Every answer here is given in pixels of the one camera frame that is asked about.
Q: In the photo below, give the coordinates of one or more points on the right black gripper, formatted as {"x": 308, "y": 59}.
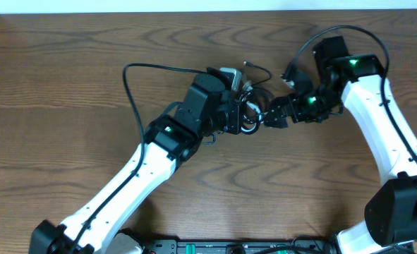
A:
{"x": 298, "y": 115}

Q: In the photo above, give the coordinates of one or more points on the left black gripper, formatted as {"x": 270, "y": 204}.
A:
{"x": 234, "y": 118}

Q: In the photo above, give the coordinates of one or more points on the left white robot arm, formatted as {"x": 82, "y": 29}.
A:
{"x": 168, "y": 142}

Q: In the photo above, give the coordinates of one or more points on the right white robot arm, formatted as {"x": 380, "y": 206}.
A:
{"x": 358, "y": 84}

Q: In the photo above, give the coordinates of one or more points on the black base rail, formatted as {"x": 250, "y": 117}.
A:
{"x": 301, "y": 244}

